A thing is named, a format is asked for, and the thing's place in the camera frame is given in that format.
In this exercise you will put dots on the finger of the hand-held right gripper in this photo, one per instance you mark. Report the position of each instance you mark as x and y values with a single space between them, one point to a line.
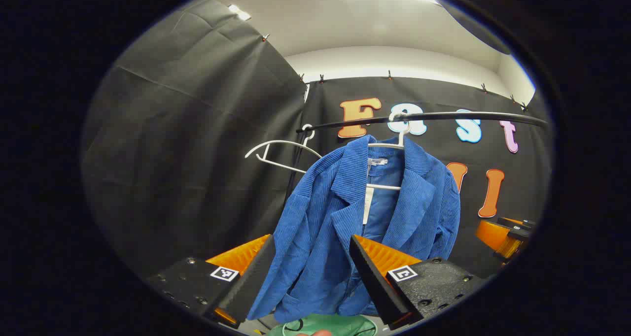
490 235

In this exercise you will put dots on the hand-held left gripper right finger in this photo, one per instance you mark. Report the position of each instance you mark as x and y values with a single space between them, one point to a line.
372 282

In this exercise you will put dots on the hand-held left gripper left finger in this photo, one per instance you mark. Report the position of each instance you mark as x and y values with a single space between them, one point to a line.
254 277

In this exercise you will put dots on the green laundry hamper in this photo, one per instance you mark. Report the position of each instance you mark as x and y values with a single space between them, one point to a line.
340 326

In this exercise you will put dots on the white plastic hanger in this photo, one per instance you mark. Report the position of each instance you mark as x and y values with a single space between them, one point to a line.
286 141
384 186

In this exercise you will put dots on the black clothes rack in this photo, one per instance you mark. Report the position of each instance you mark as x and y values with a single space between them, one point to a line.
443 115

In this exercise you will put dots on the black backdrop cloth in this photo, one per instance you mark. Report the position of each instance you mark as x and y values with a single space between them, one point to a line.
197 129

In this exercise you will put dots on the row of small black clips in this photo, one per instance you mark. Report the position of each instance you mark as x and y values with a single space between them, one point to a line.
389 75

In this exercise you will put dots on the small ceiling light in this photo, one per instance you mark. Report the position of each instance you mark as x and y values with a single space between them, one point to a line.
240 12

